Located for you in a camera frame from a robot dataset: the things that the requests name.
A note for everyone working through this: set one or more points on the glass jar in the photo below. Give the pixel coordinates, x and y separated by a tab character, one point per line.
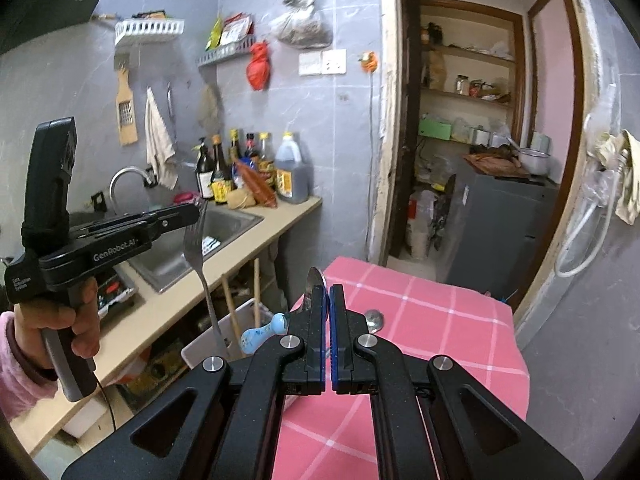
462	85

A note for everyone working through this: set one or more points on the pink scrub cloth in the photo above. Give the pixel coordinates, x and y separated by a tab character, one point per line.
185	196

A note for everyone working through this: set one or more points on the pink checked tablecloth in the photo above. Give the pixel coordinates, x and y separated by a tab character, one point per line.
425	320

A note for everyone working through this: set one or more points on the black wall socket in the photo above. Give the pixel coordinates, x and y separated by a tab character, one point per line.
98	202

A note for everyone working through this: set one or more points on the yellow green packet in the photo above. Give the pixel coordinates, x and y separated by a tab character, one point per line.
215	35

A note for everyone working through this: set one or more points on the orange wall hook ornament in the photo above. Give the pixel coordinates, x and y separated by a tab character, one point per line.
369	62

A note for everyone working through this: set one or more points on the large dark liquid jug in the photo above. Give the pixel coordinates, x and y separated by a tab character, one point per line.
292	180

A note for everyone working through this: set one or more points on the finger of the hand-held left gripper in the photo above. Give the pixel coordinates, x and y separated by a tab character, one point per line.
170	217

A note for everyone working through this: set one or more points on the white enamel pot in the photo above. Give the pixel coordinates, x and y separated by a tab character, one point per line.
534	162

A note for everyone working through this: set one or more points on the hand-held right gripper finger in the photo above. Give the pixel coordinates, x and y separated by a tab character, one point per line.
340	345
328	340

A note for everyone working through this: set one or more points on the black range hood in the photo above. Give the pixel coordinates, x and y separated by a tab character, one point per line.
45	0

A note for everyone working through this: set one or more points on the white plastic bin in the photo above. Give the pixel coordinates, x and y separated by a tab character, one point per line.
192	352

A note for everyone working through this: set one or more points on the yellow capped sauce bottle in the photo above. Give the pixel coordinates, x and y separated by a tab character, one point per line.
233	147

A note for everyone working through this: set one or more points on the wooden stick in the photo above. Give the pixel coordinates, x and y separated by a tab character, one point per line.
256	290
231	310

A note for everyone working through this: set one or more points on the person's left hand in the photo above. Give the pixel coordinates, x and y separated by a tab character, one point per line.
85	330

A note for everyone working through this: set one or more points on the wooden shelf unit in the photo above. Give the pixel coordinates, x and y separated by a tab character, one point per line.
450	91

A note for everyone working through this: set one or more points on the orange red packet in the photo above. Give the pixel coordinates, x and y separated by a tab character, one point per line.
257	187

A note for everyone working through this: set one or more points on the white plastic wall rack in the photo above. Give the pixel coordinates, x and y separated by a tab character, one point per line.
150	27

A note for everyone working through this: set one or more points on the pale hanging rag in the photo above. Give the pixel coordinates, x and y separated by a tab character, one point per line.
625	175

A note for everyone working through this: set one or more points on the wooden hanging grater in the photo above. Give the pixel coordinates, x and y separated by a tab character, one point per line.
127	130

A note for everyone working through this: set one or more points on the grey cabinet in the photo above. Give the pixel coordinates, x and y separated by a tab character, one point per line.
495	230

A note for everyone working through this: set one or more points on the hanging metal peeler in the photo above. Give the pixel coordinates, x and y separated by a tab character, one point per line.
171	105

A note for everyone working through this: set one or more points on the beige mesh bag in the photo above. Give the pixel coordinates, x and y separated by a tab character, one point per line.
240	200

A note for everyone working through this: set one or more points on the brown board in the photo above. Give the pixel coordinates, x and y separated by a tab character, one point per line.
495	165

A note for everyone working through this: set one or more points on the white wall switch plate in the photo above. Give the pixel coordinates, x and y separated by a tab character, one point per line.
322	62

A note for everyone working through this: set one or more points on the red plastic bag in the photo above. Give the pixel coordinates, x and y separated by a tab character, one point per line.
260	67

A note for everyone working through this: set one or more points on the red capped dark bottle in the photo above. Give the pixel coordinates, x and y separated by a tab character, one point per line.
250	147

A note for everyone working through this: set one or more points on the steel fork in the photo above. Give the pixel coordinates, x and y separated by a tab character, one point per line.
196	255

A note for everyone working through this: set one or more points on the steel kitchen sink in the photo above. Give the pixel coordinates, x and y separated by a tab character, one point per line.
160	270

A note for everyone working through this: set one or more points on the hanging beige dish towel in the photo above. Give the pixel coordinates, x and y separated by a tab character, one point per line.
160	145

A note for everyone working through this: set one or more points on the clear yellow capped bottle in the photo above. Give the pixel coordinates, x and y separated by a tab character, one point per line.
265	152

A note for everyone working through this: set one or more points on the curved steel faucet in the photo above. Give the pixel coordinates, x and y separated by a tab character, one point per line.
120	175

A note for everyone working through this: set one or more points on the beige kitchen counter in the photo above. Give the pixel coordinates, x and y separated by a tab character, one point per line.
295	210

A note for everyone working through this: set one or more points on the clear bag of dried goods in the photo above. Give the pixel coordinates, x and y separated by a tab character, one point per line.
302	30

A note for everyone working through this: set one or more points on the green box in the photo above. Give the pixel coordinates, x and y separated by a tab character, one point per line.
435	127

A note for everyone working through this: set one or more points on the grey wall shelf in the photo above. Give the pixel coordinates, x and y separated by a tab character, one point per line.
225	52

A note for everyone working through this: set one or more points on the red white snack packet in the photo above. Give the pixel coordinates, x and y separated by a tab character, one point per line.
236	30

